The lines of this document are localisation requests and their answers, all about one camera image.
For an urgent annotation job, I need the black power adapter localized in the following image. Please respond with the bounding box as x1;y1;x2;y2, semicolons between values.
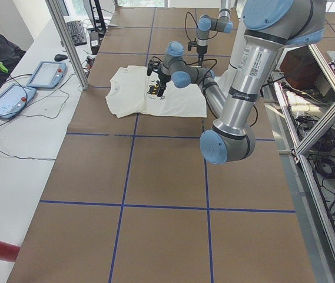
89;31;101;55

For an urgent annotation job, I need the black computer mouse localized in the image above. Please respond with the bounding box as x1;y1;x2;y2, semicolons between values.
54;54;68;62

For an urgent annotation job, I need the black keyboard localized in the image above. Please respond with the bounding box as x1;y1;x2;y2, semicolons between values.
66;20;87;46

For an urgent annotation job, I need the blue teach pendant near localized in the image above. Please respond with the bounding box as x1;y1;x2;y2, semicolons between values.
0;84;37;119

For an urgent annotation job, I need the blue teach pendant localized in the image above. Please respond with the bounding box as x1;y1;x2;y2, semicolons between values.
26;61;67;89
0;84;37;119

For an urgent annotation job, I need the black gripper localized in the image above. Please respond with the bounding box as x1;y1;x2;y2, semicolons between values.
147;57;170;97
187;40;207;67

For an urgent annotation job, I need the blue teach pendant far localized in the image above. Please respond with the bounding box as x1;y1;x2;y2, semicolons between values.
26;61;67;89

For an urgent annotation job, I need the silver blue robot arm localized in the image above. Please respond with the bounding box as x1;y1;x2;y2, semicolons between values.
147;1;326;164
187;0;233;67

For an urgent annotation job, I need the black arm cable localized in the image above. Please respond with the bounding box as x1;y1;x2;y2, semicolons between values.
184;11;199;45
181;58;259;127

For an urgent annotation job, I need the green handheld object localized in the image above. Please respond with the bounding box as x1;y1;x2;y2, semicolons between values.
0;63;9;74

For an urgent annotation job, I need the cream long-sleeve cat shirt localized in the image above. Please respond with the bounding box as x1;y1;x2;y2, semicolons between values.
105;65;207;118

